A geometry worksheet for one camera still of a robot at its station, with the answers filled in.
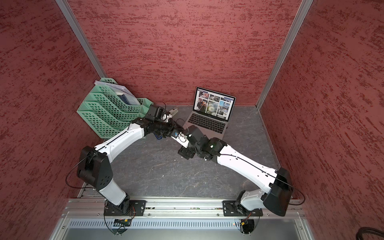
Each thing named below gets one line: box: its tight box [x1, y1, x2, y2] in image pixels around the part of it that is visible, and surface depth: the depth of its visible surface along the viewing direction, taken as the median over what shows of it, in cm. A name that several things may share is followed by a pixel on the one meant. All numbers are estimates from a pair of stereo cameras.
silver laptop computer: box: [183, 86, 236, 139], surface depth 112 cm
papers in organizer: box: [94, 80, 141, 106], surface depth 102 cm
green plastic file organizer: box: [77, 77, 154, 139], surface depth 97 cm
